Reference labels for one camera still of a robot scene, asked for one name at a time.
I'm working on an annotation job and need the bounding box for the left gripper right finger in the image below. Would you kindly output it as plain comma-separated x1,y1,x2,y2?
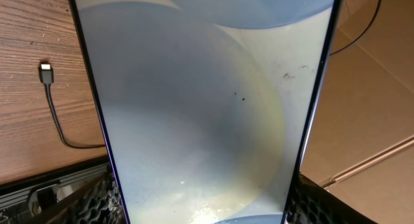
286,174,376,224

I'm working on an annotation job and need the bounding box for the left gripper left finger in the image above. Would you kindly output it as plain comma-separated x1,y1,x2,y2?
27,172,125,224

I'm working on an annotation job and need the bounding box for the Samsung Galaxy smartphone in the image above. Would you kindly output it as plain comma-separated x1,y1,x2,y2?
69,0,342,224

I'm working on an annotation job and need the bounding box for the black USB charging cable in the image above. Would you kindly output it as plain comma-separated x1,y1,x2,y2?
39,0,384,150

